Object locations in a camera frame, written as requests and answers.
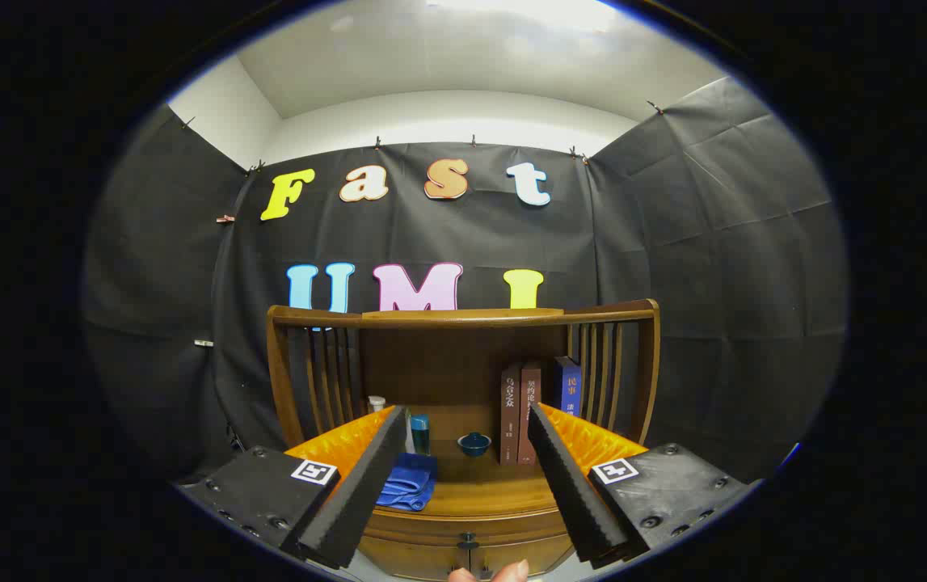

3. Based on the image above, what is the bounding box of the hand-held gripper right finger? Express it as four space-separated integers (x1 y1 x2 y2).
526 402 755 567

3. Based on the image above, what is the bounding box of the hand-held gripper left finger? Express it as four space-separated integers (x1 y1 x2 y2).
188 404 409 571

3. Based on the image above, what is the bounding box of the wooden drawer with black knob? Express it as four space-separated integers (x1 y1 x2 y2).
356 505 577 581

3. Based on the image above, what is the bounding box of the wooden cabinet with slatted shelf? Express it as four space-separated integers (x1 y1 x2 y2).
267 299 661 581

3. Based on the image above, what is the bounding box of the folded blue towel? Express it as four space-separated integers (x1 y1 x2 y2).
376 453 437 512

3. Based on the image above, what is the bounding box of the brown book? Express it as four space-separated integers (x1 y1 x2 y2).
518 361 543 466
500 365 522 466

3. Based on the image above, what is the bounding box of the blue book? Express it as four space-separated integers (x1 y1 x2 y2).
554 356 583 417

